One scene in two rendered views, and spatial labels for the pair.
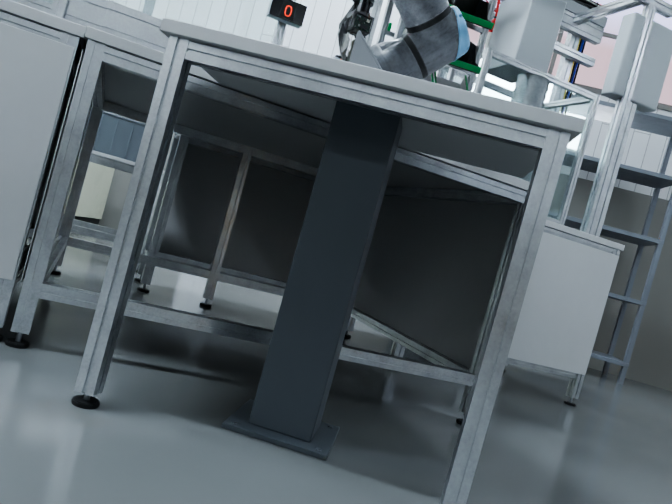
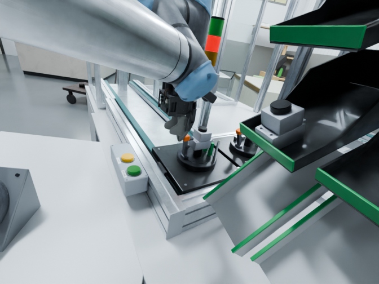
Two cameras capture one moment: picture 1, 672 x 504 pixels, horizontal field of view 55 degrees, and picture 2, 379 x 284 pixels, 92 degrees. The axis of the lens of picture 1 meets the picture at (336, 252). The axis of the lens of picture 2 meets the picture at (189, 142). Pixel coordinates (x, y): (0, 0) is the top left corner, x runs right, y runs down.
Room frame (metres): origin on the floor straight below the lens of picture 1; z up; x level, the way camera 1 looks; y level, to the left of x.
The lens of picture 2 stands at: (1.99, -0.35, 1.33)
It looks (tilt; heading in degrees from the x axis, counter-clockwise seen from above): 28 degrees down; 75
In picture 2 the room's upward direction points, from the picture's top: 10 degrees clockwise
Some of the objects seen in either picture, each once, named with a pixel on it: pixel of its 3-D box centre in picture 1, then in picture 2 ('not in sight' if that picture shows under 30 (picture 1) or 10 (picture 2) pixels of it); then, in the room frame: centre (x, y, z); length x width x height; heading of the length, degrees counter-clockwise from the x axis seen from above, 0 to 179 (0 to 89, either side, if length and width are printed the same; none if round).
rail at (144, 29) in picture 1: (257, 73); (131, 141); (1.93, 0.37, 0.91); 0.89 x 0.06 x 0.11; 111
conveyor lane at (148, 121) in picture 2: not in sight; (165, 134); (2.08, 0.45, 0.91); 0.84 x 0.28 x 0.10; 111
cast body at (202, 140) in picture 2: not in sight; (203, 136); (2.18, 0.17, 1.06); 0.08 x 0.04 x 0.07; 21
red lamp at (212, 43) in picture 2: not in sight; (212, 43); (2.21, 0.38, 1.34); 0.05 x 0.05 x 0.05
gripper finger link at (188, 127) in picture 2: not in sight; (188, 115); (2.10, 0.12, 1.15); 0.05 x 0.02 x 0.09; 111
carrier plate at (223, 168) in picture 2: not in sight; (195, 161); (2.17, 0.16, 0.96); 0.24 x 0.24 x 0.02; 21
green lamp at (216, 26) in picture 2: not in sight; (216, 27); (2.21, 0.38, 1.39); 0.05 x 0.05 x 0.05
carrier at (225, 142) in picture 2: not in sight; (249, 140); (2.41, 0.26, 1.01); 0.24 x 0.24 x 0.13; 21
